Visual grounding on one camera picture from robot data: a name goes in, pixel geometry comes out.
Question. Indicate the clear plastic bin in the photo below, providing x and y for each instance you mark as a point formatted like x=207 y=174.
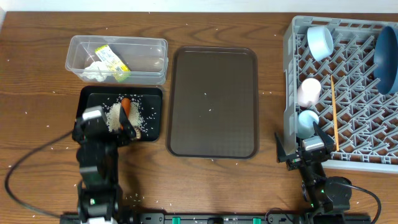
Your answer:
x=145 y=57

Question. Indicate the small light blue bowl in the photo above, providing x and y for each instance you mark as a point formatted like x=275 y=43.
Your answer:
x=320 y=42

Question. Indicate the white rice pile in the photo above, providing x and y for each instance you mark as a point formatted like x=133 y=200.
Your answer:
x=113 y=116

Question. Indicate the grey dishwasher rack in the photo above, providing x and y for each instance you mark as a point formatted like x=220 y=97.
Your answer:
x=367 y=120

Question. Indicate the brown serving tray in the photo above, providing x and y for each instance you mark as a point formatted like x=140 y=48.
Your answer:
x=214 y=106

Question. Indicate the large blue plate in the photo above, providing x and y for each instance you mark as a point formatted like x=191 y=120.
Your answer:
x=385 y=57

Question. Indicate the pink plastic cup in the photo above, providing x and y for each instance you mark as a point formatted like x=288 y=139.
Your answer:
x=308 y=92

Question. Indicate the light blue plastic cup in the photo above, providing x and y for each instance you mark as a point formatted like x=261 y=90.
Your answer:
x=305 y=121

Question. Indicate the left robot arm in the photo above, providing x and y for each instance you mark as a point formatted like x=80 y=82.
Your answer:
x=99 y=192

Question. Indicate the white napkin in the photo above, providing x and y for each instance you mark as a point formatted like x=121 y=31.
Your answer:
x=96 y=71

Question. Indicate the orange carrot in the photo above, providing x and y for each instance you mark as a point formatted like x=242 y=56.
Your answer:
x=126 y=105

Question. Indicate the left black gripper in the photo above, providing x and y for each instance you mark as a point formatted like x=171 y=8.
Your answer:
x=104 y=134

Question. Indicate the black waste tray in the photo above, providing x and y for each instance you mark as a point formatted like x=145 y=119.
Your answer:
x=146 y=105

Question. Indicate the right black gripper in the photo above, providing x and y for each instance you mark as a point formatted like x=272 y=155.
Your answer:
x=293 y=160

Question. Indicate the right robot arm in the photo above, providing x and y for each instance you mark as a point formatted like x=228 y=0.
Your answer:
x=329 y=196

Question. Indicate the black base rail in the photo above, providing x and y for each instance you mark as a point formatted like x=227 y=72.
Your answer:
x=269 y=218

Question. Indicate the brown food scrap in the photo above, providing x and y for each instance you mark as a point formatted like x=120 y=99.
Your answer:
x=138 y=133

